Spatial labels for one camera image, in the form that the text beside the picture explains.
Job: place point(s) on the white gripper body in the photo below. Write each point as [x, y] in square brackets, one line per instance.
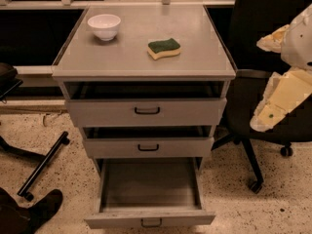
[298, 46]

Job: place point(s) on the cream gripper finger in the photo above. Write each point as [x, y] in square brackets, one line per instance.
[274, 42]
[282, 95]

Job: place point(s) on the green and yellow sponge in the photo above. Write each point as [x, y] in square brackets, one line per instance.
[163, 48]

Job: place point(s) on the grey drawer cabinet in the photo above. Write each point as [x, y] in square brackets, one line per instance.
[125, 59]

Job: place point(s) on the grey top drawer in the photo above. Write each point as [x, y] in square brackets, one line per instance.
[121, 104]

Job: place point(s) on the grey drawer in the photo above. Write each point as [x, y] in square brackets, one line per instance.
[121, 104]
[148, 142]
[147, 193]

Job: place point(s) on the grey bottom drawer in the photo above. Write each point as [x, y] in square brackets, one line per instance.
[147, 193]

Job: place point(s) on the grey middle drawer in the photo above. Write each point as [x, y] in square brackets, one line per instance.
[148, 142]

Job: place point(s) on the black office chair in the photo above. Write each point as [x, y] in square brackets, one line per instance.
[240, 27]

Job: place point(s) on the white ceramic bowl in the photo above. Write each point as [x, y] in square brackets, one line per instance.
[104, 26]

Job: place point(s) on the black chair base leg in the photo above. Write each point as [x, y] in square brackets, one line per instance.
[40, 160]

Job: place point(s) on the black chair seat edge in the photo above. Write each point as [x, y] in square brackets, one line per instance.
[8, 79]

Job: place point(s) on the dark shoe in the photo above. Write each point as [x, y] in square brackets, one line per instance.
[18, 220]

